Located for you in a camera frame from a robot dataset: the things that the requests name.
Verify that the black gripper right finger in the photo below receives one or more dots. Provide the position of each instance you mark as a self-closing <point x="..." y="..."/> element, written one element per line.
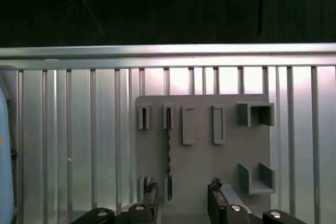
<point x="216" y="208"/>

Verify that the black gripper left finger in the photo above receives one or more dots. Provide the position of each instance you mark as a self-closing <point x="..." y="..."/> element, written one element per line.
<point x="151" y="208"/>

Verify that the blue RAM stick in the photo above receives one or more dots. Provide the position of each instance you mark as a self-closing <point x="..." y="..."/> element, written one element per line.
<point x="169" y="142"/>

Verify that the grey parts rack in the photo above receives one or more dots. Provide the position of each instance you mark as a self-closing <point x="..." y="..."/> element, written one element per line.
<point x="204" y="155"/>

